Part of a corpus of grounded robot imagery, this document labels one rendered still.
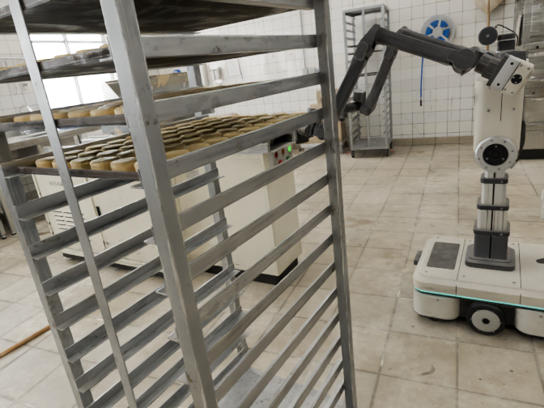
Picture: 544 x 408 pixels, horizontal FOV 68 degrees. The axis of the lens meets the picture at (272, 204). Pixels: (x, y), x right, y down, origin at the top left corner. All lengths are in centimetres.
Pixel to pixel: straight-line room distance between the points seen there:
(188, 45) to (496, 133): 150
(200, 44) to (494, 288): 167
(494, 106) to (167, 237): 156
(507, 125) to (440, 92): 411
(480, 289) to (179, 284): 160
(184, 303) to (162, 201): 17
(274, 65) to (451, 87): 256
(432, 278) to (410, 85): 426
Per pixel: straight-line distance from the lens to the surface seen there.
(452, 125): 607
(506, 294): 204
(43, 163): 93
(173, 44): 68
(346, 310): 130
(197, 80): 133
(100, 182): 108
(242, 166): 230
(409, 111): 607
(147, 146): 58
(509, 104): 192
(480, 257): 218
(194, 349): 72
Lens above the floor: 127
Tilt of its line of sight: 18 degrees down
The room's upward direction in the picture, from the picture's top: 7 degrees counter-clockwise
